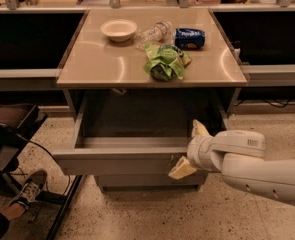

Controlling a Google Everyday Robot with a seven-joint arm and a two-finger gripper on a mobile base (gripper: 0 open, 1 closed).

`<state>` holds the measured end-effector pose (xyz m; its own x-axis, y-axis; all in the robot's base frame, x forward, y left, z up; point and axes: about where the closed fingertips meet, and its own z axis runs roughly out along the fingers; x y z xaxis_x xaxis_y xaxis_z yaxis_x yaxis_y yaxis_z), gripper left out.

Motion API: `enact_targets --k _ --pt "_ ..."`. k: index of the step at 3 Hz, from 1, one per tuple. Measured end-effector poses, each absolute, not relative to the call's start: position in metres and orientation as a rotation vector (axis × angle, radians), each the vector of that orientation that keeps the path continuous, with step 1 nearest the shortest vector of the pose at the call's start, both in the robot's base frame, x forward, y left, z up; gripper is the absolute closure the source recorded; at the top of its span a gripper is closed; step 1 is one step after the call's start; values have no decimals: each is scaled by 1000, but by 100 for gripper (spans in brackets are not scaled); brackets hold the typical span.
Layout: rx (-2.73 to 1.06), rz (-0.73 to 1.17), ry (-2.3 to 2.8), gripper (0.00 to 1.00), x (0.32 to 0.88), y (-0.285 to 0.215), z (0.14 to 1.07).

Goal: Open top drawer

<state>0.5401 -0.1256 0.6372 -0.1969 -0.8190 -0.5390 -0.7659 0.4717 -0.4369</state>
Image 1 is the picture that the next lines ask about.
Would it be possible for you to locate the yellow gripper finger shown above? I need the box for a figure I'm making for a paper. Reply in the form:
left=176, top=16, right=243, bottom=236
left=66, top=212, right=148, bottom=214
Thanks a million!
left=191, top=119, right=209, bottom=137
left=168, top=156, right=197, bottom=180

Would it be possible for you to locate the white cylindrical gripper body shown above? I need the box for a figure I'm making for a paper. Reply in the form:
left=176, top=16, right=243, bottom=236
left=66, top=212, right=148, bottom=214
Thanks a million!
left=187, top=135, right=222, bottom=172

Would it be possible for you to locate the grey top drawer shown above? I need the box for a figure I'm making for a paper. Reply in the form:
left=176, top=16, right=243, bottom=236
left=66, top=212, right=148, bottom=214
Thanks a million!
left=54, top=96, right=225, bottom=176

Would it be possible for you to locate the grey drawer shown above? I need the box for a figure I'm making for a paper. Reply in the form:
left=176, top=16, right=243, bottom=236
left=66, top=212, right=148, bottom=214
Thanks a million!
left=94, top=172, right=208, bottom=188
left=54, top=96, right=225, bottom=176

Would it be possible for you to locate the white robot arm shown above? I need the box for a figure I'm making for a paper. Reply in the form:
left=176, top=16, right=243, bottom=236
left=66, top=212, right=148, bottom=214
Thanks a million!
left=169, top=120, right=295, bottom=206

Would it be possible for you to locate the grey drawer cabinet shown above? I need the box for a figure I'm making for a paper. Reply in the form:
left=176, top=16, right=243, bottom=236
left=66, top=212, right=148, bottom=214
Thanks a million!
left=57, top=7, right=247, bottom=191

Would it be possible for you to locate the grey bottom drawer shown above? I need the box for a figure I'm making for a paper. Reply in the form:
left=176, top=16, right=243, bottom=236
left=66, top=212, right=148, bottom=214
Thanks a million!
left=94, top=172, right=208, bottom=188

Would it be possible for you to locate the green chip bag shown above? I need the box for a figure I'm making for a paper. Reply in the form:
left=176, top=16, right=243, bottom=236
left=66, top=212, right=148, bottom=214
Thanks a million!
left=143, top=44, right=192, bottom=82

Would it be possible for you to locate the blue soda can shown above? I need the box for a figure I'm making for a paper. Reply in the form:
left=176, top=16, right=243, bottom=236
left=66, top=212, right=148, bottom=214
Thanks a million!
left=174, top=28, right=205, bottom=50

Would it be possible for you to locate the clear plastic water bottle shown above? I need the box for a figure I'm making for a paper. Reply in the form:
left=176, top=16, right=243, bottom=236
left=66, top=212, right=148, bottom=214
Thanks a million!
left=134, top=21, right=172, bottom=50

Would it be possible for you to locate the white bowl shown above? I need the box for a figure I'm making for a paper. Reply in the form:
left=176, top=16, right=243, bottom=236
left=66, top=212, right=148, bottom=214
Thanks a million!
left=100, top=19, right=137, bottom=42

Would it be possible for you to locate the grey sneaker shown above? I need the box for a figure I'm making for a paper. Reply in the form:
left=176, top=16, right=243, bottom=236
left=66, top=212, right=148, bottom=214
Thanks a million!
left=11, top=169, right=47, bottom=210

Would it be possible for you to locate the black cart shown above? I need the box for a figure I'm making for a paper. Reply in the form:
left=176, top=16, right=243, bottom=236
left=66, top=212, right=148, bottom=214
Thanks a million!
left=0, top=94, right=85, bottom=240

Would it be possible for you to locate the person's leg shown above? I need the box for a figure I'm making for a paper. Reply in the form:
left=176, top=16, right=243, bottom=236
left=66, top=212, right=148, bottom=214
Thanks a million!
left=0, top=203, right=25, bottom=240

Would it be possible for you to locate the black cable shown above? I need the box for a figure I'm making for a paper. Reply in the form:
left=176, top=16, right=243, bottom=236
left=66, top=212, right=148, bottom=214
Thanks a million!
left=16, top=135, right=72, bottom=196

